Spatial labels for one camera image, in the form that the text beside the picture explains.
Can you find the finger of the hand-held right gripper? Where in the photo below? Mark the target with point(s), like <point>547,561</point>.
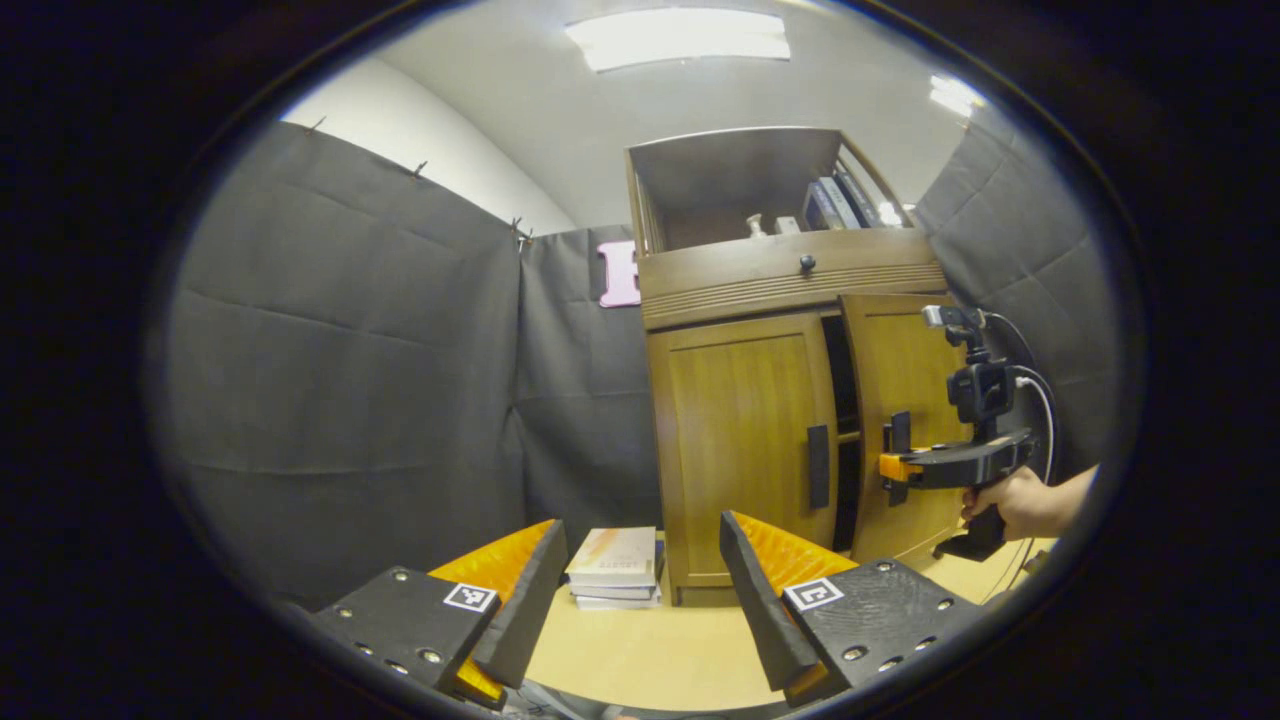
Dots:
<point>897,467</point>

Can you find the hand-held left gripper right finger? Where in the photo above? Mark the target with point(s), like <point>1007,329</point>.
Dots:
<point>765,620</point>

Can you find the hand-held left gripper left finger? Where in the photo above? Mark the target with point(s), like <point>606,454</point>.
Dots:
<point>525,620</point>

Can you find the wooden cabinet door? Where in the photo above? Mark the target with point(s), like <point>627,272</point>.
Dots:
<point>915,370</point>
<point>735,440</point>

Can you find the wooden double-door shoe cabinet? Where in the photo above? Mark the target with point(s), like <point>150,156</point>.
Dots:
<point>740,290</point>

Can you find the wooden cabinet drawer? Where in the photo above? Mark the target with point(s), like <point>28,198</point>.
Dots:
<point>720,275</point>

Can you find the black spine book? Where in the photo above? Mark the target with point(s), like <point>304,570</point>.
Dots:
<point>862,198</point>

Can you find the grey spine book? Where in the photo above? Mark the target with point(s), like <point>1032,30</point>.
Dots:
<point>840,203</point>

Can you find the dark blue book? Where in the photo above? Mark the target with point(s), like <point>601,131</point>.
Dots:
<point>818,210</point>

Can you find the small white box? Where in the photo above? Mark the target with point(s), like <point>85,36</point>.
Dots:
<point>786,225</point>

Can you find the white pump bottle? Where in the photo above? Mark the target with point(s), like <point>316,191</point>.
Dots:
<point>755,228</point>

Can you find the small ceiling light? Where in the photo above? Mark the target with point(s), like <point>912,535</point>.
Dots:
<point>955,95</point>

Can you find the black backdrop cloth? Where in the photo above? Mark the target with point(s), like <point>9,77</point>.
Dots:
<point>350,350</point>

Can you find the large ceiling light panel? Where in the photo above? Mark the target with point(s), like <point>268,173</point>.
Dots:
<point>680,38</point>

